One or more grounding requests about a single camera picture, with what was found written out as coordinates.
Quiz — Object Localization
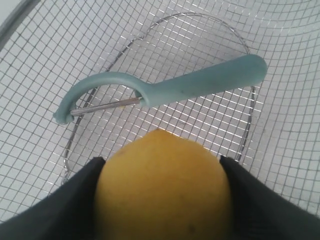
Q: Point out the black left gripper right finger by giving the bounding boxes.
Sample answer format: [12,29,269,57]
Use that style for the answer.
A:
[219,156,320,240]

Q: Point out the yellow lemon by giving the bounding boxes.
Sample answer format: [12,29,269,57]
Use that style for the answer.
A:
[95,129,234,240]

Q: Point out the oval metal wire basket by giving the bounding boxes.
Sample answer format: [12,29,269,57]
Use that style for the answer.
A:
[0,0,320,221]

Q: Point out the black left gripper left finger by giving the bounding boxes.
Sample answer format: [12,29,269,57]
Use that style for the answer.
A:
[0,157,105,240]

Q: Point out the teal handled peeler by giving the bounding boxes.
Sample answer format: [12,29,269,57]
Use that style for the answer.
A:
[53,54,268,125]

